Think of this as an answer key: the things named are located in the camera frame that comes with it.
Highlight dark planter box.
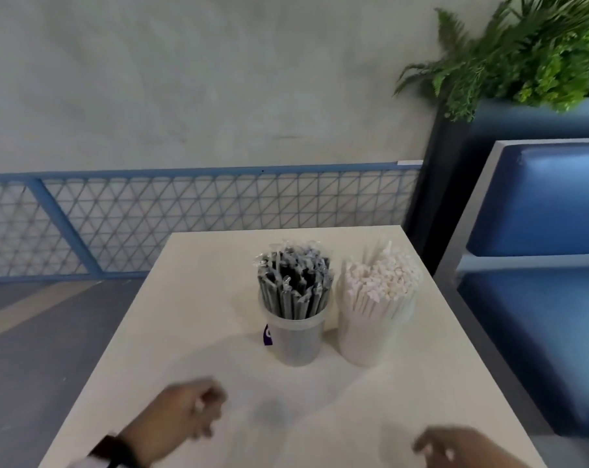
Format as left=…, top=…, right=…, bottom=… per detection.
left=403, top=94, right=589, bottom=276

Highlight bunch of white straws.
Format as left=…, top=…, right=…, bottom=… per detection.
left=342, top=240, right=422, bottom=320

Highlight blue mesh fence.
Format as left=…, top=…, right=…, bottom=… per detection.
left=0, top=161, right=424, bottom=284

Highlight green fern plant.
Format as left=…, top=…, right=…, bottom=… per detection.
left=394, top=0, right=589, bottom=124

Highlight person's left hand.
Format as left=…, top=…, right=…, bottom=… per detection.
left=116, top=378, right=227, bottom=466

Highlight person's right hand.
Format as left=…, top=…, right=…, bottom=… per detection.
left=412, top=425, right=517, bottom=468

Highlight blue bench back cushion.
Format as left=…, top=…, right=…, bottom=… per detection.
left=465, top=142, right=589, bottom=259

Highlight bunch of black straws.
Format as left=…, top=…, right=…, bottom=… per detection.
left=253, top=240, right=335, bottom=320

